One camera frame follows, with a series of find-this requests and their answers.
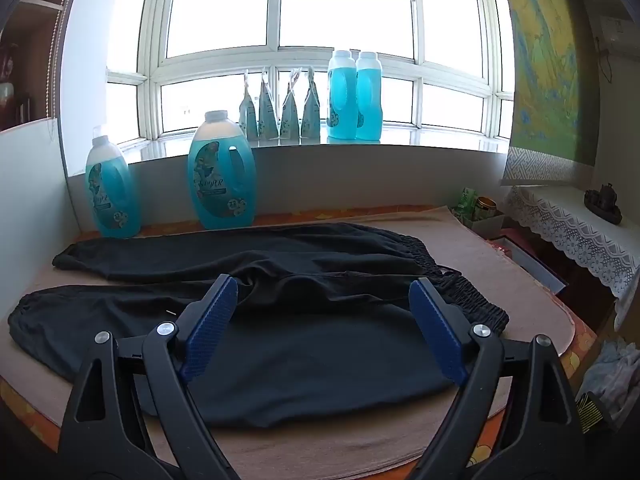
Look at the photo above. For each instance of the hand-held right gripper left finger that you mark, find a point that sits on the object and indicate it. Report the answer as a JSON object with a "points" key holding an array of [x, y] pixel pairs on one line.
{"points": [[212, 330]]}

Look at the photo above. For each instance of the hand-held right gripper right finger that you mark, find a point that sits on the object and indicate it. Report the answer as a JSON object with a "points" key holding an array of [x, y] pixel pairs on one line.
{"points": [[435, 330]]}

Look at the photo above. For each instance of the black pants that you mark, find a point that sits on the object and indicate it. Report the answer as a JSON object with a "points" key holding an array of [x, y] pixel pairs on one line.
{"points": [[310, 355]]}

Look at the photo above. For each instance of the beige blanket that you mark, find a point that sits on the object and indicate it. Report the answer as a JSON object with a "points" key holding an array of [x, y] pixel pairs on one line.
{"points": [[525, 310]]}

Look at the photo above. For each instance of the pink white cardboard box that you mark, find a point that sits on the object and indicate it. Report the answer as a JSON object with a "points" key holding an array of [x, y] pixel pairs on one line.
{"points": [[530, 262]]}

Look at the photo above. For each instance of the green tea box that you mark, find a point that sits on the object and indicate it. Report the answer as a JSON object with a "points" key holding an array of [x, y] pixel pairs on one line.
{"points": [[466, 205]]}

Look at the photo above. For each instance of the gold tin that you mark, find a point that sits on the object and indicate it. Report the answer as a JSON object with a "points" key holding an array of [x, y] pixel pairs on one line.
{"points": [[485, 206]]}

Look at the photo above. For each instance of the large blue detergent jug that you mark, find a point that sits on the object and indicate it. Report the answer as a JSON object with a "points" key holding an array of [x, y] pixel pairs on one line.
{"points": [[220, 185]]}

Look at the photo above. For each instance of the small blue detergent bottle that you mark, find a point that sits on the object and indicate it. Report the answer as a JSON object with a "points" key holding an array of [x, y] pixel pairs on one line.
{"points": [[110, 195]]}

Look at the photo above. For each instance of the lace-covered side table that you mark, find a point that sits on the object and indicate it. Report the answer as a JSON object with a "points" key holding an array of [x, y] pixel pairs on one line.
{"points": [[565, 210]]}

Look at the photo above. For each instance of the pile of pale clothes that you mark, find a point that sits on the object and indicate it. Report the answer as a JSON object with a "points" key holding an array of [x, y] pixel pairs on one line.
{"points": [[610, 375]]}

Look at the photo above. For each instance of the orange floral bed sheet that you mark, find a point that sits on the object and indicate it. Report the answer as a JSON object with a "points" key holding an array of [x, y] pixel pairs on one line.
{"points": [[25, 405]]}

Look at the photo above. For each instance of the dark tea set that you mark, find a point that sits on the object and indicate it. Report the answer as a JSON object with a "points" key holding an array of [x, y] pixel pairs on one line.
{"points": [[602, 207]]}

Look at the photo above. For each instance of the pale green refill pouch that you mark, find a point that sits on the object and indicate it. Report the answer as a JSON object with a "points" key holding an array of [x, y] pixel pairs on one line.
{"points": [[310, 115], [267, 117], [290, 117], [248, 117]]}

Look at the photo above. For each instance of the tall blue detergent bottle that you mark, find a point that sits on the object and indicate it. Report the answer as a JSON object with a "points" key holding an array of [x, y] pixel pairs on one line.
{"points": [[370, 100], [341, 100]]}

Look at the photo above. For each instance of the wooden shelf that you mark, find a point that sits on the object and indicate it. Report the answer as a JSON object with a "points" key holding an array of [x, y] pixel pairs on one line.
{"points": [[30, 35]]}

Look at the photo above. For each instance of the yellow green wall scroll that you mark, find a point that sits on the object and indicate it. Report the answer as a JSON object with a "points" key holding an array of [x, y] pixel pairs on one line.
{"points": [[545, 85]]}

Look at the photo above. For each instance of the white window frame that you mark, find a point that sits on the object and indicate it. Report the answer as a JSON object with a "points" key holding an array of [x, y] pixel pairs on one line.
{"points": [[275, 57]]}

